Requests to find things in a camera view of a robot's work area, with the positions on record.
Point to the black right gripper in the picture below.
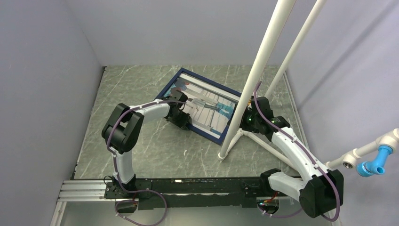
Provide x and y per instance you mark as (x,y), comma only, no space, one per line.
(243,125)

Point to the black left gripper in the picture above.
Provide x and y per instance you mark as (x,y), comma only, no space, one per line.
(187,119)

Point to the blue wooden picture frame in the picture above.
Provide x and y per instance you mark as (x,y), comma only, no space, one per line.
(210,105)

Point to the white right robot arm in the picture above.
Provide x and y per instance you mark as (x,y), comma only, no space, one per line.
(319,190)

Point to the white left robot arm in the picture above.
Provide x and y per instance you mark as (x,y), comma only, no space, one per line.
(122,130)

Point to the blue pipe fitting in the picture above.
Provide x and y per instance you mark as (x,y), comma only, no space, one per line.
(375,167)

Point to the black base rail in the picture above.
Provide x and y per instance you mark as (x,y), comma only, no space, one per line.
(150,193)

